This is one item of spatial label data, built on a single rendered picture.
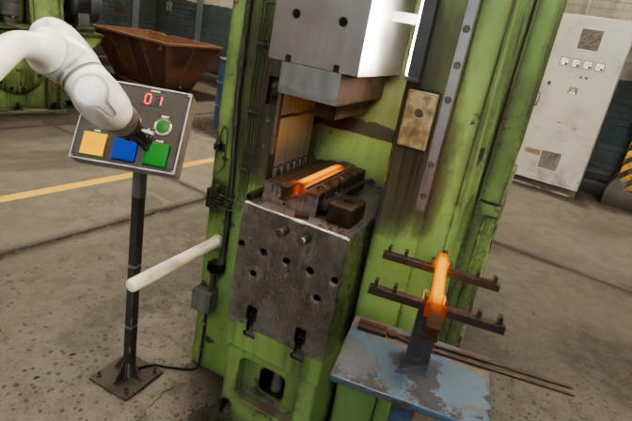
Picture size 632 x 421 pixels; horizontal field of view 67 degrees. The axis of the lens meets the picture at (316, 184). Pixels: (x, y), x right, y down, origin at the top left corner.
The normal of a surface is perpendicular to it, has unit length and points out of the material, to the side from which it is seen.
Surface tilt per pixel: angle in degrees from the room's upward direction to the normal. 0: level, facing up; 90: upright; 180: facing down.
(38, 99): 90
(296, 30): 90
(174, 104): 60
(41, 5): 79
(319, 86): 90
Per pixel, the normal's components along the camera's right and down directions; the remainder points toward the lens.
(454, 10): -0.44, 0.22
